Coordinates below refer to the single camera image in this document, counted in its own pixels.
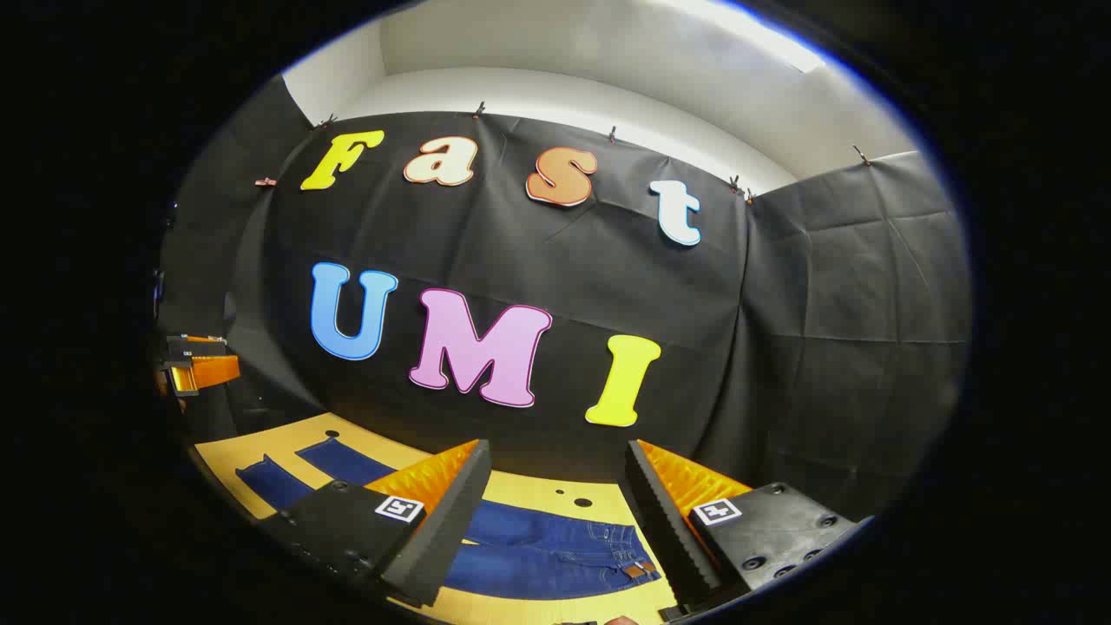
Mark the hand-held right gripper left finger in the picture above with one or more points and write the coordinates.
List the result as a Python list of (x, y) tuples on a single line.
[(451, 529)]

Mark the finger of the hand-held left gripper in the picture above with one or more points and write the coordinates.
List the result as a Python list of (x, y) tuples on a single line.
[(198, 347), (215, 371)]

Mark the black backdrop cloth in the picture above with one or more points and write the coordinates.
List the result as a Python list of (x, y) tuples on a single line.
[(608, 286)]

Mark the blue denim jeans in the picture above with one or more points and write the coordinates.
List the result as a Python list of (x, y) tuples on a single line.
[(538, 555)]

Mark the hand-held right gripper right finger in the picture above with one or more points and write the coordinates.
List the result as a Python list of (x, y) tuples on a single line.
[(664, 538)]

